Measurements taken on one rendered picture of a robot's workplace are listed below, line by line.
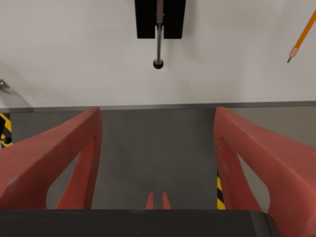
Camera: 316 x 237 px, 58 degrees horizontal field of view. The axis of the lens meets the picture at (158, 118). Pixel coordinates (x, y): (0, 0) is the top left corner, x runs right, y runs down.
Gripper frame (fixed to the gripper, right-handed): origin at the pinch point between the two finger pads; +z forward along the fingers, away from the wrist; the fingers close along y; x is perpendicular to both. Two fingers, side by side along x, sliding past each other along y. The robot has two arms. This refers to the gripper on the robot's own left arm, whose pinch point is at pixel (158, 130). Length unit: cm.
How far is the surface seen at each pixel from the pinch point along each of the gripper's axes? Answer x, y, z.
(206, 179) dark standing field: 102, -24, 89
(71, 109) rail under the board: 23.1, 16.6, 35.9
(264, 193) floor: 108, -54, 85
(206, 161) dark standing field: 94, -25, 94
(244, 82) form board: 15.3, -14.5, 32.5
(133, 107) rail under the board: 22.6, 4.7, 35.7
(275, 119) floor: 75, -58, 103
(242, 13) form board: 2.5, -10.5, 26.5
